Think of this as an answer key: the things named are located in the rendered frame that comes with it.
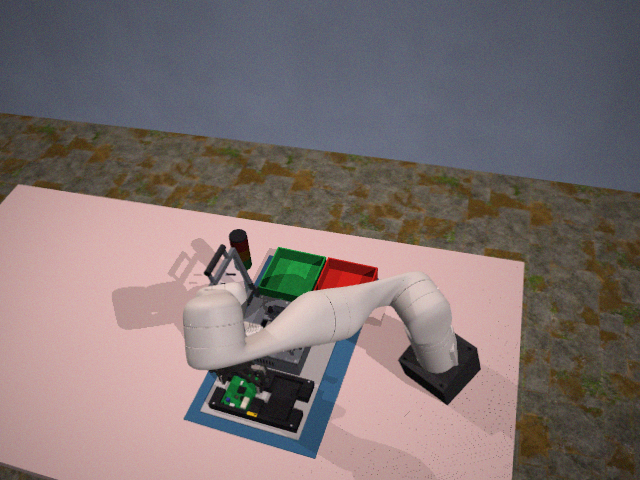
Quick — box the green circuit board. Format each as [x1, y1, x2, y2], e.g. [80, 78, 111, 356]
[221, 375, 257, 411]

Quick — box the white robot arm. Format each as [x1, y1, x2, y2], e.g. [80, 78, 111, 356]
[183, 271, 458, 373]

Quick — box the green box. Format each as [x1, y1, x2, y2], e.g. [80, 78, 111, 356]
[258, 247, 326, 302]

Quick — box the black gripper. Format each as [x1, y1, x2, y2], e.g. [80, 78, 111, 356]
[209, 360, 271, 395]

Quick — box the red open tray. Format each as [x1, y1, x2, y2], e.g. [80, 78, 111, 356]
[314, 257, 378, 291]

